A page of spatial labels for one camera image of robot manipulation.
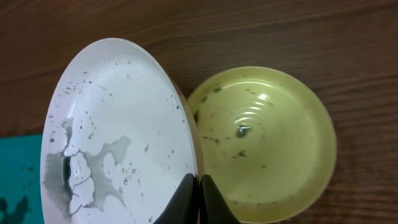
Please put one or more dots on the yellow plate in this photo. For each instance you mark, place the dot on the yellow plate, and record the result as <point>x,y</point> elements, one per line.
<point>267,141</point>

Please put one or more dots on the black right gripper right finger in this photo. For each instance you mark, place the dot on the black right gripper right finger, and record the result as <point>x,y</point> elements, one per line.
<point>213,209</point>

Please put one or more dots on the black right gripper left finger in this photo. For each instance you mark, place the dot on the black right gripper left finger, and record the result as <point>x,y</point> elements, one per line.
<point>183,207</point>

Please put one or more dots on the white pink plate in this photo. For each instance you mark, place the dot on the white pink plate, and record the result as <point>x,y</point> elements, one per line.
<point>118,138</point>

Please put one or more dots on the blue serving tray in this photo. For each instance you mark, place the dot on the blue serving tray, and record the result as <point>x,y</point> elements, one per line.
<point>20,180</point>

